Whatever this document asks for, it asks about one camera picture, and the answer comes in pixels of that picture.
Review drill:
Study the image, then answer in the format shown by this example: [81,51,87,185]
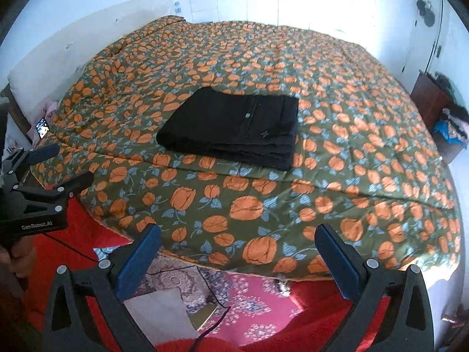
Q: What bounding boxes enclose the white headboard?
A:
[8,0,174,122]

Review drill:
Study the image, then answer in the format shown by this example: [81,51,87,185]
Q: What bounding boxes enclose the black pants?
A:
[157,87,299,171]

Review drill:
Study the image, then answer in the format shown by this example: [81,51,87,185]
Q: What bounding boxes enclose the dark brown wooden cabinet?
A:
[410,72,453,133]

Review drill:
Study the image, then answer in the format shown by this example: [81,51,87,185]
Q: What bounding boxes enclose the green orange floral bedspread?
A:
[32,16,463,280]

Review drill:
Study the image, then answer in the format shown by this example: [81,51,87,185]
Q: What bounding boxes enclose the left hand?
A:
[1,236,37,278]

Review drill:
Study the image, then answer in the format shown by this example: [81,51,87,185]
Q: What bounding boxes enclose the pile of clothes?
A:
[432,72,468,149]

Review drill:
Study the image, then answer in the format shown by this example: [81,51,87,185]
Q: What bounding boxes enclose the black cable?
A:
[44,232,232,352]

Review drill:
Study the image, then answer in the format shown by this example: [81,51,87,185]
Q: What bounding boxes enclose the dark items hanging on door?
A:
[416,0,436,27]

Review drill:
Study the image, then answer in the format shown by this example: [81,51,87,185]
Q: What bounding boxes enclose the pink patterned rug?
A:
[130,254,298,342]

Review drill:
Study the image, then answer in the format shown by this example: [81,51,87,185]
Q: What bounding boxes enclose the red garment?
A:
[23,200,351,351]

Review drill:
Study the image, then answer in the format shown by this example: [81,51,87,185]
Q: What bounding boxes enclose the smartphone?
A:
[35,118,49,139]

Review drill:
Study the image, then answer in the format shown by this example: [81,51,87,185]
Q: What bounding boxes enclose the white paper sheet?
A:
[123,288,199,346]

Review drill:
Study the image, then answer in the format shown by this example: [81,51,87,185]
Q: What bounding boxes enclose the white door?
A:
[398,0,443,93]

